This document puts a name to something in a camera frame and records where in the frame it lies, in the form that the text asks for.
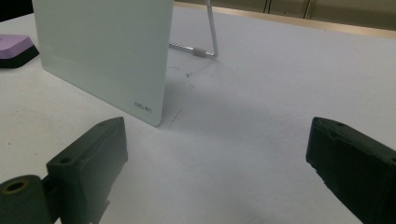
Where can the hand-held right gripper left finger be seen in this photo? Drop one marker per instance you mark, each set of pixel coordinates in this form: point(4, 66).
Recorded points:
point(87, 161)

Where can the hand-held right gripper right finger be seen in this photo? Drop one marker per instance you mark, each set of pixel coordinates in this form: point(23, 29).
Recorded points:
point(355, 161)

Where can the purple board eraser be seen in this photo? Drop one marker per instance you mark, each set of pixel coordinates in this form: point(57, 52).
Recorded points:
point(15, 46)

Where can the pale green glass writing board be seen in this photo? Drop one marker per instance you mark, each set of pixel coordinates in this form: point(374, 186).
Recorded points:
point(102, 49)

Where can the white table sheet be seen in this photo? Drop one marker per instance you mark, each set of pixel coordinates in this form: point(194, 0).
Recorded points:
point(249, 109)

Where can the wooden table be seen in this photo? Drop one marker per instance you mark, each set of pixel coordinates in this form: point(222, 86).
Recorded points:
point(311, 22)

